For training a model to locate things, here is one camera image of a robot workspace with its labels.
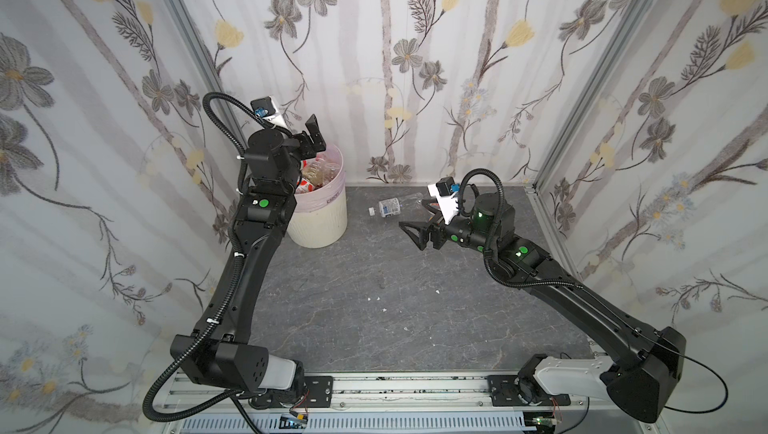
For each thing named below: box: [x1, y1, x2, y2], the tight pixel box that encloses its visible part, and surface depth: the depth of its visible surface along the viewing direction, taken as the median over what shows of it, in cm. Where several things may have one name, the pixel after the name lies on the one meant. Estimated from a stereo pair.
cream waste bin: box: [287, 144, 348, 249], surface depth 92 cm
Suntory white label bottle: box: [378, 192, 424, 218], surface depth 110 cm
